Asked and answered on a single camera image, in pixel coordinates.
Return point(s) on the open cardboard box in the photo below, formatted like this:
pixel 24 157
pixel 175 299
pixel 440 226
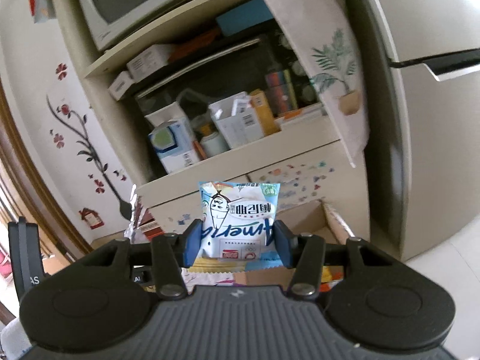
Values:
pixel 316 218

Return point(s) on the plant print cloth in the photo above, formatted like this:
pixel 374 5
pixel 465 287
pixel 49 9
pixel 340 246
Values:
pixel 320 35

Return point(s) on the orange slim box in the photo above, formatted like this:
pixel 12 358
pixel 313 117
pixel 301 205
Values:
pixel 260 103

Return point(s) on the colourful book stack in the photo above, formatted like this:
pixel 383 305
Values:
pixel 280 92

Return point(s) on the white refrigerator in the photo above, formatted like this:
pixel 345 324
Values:
pixel 421 73

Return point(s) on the blue white carton box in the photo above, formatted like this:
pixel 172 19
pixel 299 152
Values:
pixel 173 142

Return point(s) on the clear plastic bag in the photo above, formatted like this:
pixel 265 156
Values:
pixel 133 231

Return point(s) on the white open paper box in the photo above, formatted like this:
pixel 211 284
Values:
pixel 236 120

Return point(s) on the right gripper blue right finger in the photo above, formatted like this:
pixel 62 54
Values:
pixel 305 254

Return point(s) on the white blue snack bag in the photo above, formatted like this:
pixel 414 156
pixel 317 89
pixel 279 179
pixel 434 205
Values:
pixel 237 227

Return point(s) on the small white box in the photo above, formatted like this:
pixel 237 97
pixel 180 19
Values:
pixel 149 61

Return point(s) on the wooden door frame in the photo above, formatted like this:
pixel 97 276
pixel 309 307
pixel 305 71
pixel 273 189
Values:
pixel 35 199

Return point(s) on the cream storage cabinet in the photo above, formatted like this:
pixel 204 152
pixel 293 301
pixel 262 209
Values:
pixel 226 90

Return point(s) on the white round jar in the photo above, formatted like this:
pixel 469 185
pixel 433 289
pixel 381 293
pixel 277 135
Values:
pixel 214 144

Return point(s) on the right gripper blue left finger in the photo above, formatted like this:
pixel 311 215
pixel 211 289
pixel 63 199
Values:
pixel 170 253

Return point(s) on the red gift box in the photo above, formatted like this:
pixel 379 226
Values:
pixel 145 227

